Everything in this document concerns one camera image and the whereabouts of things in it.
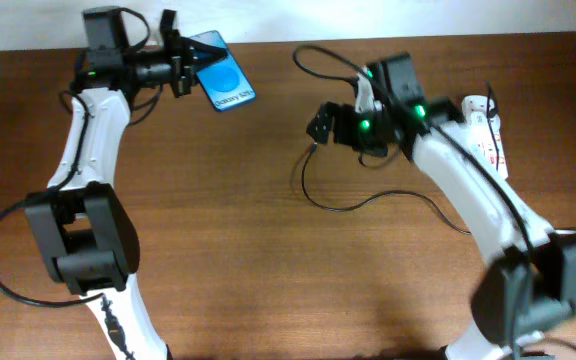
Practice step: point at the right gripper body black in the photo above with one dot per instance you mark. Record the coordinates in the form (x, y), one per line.
(341, 125)

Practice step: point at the blue Samsung Galaxy smartphone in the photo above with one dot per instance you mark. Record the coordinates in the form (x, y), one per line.
(224, 83)

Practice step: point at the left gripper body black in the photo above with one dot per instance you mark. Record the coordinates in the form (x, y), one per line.
(182, 76)

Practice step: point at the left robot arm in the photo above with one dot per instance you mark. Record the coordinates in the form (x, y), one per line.
(86, 239)

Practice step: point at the white power strip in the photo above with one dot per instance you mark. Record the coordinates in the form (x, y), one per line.
(481, 113)

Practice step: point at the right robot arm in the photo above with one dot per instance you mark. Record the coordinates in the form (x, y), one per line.
(529, 287)

